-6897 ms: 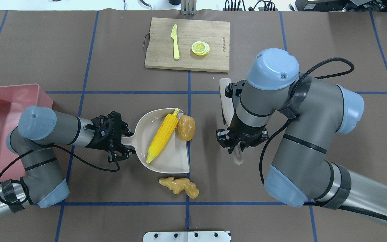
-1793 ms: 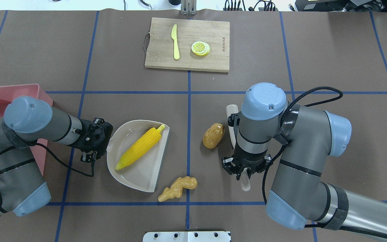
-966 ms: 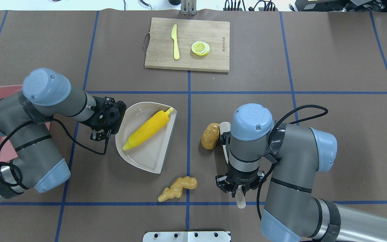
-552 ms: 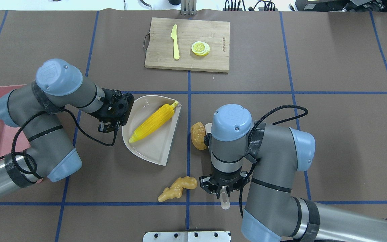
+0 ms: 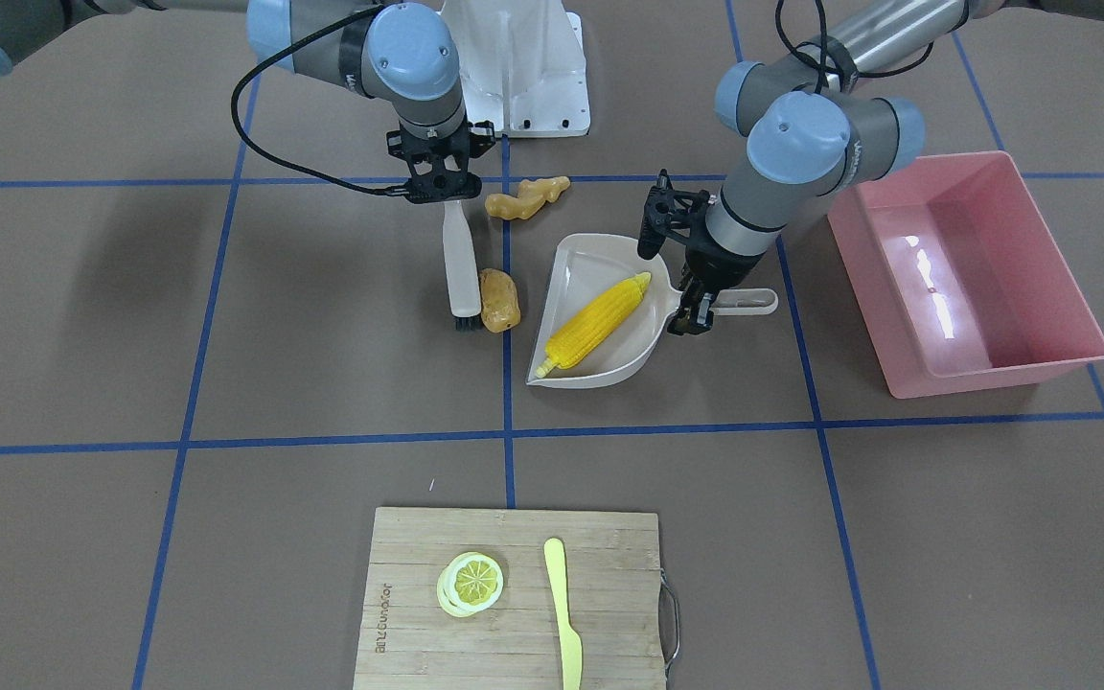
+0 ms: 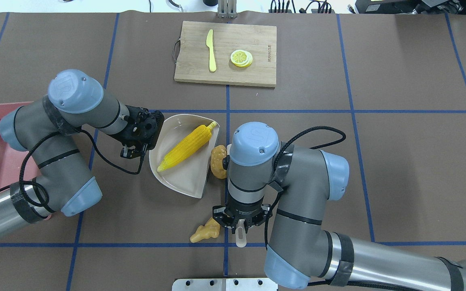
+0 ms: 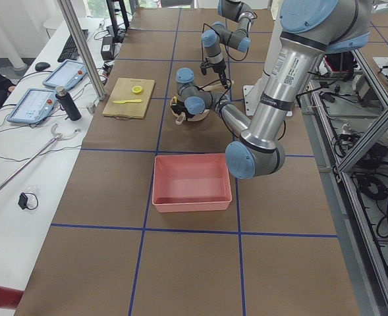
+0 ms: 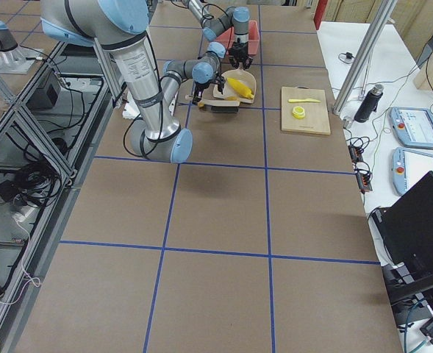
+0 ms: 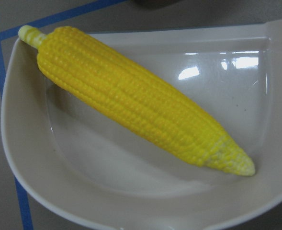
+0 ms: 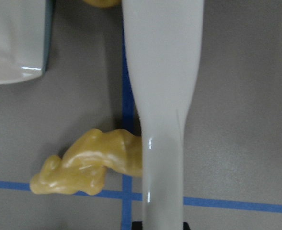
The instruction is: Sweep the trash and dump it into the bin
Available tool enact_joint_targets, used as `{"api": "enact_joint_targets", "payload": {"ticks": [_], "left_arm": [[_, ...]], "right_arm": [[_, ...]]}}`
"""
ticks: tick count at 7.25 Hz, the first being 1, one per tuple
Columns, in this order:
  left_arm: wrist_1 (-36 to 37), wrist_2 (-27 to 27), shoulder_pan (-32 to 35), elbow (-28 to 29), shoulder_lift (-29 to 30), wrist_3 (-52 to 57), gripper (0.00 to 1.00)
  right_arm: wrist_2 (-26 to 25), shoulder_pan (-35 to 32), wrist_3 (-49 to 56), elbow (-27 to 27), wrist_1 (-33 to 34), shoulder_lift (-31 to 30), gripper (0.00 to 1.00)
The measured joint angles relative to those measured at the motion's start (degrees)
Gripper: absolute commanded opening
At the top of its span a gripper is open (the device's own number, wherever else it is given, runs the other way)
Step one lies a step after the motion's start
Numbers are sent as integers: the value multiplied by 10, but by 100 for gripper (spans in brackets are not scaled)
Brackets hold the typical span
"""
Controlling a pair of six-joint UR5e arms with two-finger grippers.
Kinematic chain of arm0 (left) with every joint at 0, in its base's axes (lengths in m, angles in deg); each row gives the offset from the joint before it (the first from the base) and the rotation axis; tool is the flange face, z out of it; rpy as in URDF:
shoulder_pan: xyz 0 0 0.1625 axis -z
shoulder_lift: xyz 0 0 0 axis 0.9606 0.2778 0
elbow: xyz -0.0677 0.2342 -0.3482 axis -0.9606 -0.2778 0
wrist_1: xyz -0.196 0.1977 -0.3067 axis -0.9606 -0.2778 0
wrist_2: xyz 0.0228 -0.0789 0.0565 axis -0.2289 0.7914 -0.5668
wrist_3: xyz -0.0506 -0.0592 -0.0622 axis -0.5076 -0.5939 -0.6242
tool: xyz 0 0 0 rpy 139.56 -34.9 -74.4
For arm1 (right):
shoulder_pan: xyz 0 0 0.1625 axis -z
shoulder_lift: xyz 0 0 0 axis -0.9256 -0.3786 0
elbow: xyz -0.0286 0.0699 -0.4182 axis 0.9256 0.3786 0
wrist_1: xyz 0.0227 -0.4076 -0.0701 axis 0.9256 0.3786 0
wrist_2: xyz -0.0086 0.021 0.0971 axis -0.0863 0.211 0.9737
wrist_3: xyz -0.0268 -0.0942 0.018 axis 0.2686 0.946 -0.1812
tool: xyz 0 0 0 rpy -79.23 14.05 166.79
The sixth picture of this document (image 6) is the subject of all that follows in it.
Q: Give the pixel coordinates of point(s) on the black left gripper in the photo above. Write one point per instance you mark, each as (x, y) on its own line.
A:
(129, 140)

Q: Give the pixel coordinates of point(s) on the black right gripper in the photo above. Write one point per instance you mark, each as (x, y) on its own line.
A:
(241, 211)

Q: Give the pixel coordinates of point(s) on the yellow toy ginger root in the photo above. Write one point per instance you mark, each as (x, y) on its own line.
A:
(211, 229)

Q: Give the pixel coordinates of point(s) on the beige plastic dustpan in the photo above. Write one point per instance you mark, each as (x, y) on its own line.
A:
(190, 176)

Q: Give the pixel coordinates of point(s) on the brown toy potato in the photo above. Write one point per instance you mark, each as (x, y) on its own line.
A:
(217, 156)

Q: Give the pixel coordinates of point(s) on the yellow toy corn cob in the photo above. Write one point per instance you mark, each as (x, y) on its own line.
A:
(187, 147)

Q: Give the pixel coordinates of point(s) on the beige hand brush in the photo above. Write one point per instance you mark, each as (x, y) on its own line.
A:
(240, 233)

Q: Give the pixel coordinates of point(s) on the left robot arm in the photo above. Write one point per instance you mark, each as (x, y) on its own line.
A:
(44, 130)

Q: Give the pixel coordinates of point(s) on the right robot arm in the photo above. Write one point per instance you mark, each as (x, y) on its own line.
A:
(269, 178)

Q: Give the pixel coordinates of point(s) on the bamboo cutting board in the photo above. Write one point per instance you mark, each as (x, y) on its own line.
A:
(259, 40)

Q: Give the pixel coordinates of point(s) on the yellow plastic knife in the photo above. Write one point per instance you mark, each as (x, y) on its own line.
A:
(210, 45)

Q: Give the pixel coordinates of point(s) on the yellow lemon slices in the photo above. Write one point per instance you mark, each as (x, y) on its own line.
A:
(241, 58)

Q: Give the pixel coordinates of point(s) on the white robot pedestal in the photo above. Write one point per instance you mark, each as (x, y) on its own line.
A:
(224, 284)

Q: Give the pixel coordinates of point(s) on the aluminium frame post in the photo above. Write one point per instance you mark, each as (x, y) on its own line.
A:
(227, 9)

